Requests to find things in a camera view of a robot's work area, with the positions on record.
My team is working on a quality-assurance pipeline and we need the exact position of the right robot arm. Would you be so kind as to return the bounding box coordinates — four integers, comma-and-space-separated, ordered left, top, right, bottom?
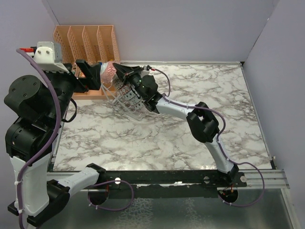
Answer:
113, 63, 239, 187

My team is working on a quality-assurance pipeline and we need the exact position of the blue floral patterned bowl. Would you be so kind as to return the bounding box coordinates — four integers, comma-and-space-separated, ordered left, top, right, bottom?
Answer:
128, 95, 142, 105

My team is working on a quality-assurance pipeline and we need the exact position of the red patterned bowl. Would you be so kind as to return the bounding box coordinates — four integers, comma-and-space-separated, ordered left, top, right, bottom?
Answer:
118, 85, 131, 95

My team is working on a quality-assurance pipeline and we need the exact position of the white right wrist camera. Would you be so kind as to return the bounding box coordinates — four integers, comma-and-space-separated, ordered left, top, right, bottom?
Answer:
142, 65, 152, 75

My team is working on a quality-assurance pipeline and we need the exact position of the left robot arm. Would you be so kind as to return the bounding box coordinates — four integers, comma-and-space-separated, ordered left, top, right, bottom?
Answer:
4, 60, 105, 227

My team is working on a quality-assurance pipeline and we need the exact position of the black leaf patterned bowl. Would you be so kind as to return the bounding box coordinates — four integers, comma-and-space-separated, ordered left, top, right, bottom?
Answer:
99, 61, 116, 83

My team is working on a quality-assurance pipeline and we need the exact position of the orange plastic file organizer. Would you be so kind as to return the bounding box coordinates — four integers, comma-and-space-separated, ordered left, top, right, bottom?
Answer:
53, 25, 120, 100

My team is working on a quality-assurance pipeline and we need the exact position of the brown checker patterned bowl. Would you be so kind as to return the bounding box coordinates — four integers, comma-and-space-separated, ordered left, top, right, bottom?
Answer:
112, 77, 124, 91

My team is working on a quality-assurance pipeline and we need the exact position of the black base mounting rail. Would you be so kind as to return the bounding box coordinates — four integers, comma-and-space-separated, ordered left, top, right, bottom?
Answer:
85, 170, 247, 199

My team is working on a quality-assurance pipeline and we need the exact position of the aluminium side rail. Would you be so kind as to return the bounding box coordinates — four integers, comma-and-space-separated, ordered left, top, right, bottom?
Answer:
242, 169, 290, 189

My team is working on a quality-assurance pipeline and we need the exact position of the white petal patterned bowl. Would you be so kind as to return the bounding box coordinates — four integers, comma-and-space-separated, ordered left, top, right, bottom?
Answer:
130, 97, 144, 110

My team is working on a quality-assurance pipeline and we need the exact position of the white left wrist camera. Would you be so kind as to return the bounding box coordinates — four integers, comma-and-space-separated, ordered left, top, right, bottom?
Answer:
21, 42, 69, 73

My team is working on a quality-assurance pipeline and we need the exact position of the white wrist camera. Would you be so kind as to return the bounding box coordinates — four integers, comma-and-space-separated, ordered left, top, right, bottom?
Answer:
142, 65, 152, 75
21, 42, 69, 73

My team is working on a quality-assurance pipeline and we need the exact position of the white wire dish rack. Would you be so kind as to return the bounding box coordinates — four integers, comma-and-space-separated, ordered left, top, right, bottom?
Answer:
101, 83, 148, 121

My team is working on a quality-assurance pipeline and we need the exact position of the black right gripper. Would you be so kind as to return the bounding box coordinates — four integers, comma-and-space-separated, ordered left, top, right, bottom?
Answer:
112, 64, 147, 100

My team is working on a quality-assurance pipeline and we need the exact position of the white diamond patterned bowl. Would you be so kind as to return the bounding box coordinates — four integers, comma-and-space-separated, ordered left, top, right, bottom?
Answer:
133, 100, 145, 110

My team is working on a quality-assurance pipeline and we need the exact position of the blue triangle patterned bowl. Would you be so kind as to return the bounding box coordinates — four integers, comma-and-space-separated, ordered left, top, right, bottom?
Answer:
123, 90, 139, 101

